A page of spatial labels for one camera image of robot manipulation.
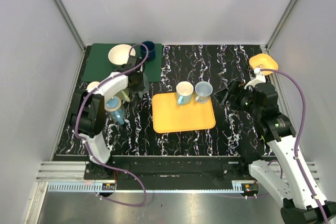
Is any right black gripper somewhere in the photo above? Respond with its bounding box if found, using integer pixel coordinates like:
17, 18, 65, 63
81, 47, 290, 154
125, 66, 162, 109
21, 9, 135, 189
213, 79, 262, 119

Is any white footed mug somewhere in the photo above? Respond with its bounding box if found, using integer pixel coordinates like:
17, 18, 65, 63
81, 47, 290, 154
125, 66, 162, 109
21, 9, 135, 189
195, 81, 213, 104

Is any beige mug blue inside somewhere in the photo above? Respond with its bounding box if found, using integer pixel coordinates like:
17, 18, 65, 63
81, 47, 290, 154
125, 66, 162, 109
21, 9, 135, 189
105, 96, 125, 125

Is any clear glass mug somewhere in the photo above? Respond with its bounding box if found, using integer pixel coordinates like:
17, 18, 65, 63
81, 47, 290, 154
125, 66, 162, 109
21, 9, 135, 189
137, 73, 149, 99

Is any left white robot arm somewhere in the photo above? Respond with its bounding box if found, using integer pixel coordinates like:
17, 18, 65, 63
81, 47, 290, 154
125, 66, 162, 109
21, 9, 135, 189
67, 56, 144, 180

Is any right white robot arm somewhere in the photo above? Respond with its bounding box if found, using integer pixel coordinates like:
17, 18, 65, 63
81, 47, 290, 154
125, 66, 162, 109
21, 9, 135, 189
214, 81, 335, 223

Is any light green mug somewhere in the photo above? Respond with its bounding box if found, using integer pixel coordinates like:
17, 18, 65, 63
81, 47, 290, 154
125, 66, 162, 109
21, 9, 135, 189
119, 88, 130, 102

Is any dark blue mug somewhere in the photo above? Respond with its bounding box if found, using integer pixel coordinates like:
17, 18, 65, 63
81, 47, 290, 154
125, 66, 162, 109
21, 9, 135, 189
140, 41, 156, 61

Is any pink mug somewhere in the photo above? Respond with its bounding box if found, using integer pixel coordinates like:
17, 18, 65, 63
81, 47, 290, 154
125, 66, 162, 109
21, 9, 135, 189
86, 81, 100, 92

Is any cream bowl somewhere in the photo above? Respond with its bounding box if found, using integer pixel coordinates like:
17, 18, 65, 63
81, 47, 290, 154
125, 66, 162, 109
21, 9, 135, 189
108, 44, 136, 66

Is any dark green mat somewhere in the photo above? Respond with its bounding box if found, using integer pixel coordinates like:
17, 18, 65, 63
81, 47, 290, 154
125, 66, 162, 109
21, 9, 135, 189
82, 43, 163, 82

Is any orange rectangular tray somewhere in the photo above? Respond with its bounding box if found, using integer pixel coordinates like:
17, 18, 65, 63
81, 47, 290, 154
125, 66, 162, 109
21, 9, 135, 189
152, 93, 216, 134

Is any orange square dish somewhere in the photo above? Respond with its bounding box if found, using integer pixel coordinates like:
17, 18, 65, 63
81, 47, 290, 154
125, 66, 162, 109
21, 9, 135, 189
249, 54, 279, 75

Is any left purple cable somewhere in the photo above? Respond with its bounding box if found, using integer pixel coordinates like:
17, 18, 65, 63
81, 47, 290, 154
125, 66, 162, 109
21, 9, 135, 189
74, 42, 150, 206

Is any purple cable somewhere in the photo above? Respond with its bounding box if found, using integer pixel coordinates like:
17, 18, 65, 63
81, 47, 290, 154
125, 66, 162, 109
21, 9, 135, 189
217, 68, 330, 224
74, 42, 150, 206

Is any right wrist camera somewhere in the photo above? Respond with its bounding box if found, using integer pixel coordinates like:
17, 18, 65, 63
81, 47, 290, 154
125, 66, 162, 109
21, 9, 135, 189
244, 68, 266, 90

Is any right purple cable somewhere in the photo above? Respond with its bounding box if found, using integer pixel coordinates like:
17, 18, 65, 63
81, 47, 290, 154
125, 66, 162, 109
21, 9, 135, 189
217, 68, 330, 224

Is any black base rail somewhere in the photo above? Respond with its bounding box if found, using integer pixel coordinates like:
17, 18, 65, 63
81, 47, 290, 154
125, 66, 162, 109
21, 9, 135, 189
83, 155, 253, 183

